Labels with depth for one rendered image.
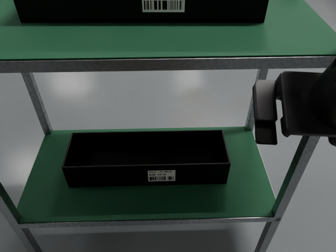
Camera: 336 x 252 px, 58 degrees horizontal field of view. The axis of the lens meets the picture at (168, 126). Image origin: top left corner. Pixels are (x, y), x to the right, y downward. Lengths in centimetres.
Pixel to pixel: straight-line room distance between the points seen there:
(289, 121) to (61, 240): 129
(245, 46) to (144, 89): 155
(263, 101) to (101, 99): 184
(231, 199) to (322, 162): 85
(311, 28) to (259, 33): 13
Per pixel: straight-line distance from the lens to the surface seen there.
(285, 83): 32
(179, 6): 74
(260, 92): 33
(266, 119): 31
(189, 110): 197
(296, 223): 155
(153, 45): 65
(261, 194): 115
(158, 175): 107
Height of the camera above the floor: 125
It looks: 42 degrees down
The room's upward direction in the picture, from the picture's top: straight up
